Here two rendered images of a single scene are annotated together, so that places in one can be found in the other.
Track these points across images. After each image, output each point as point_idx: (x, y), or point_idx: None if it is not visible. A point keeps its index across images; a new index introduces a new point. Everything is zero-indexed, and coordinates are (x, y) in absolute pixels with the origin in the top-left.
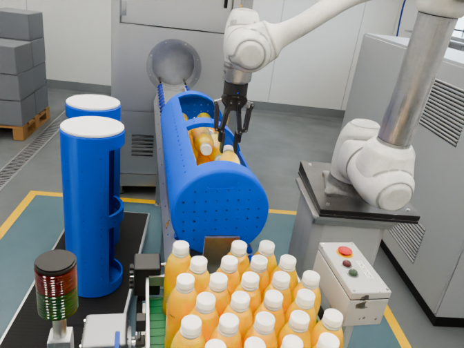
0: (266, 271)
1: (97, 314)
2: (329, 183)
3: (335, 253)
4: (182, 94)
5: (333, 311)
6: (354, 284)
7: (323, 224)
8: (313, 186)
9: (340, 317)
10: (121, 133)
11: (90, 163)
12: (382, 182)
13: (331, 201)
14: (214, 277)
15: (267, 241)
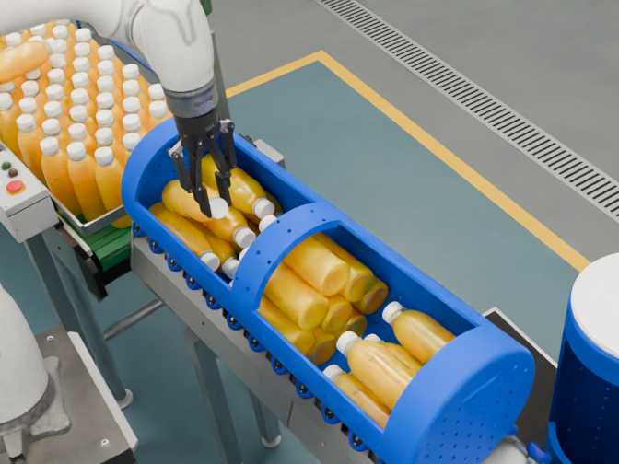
0: (98, 145)
1: (275, 159)
2: (51, 376)
3: (26, 183)
4: (476, 331)
5: (25, 121)
6: (5, 157)
7: None
8: (83, 374)
9: (17, 119)
10: (579, 330)
11: None
12: None
13: (43, 353)
14: (134, 98)
15: (104, 155)
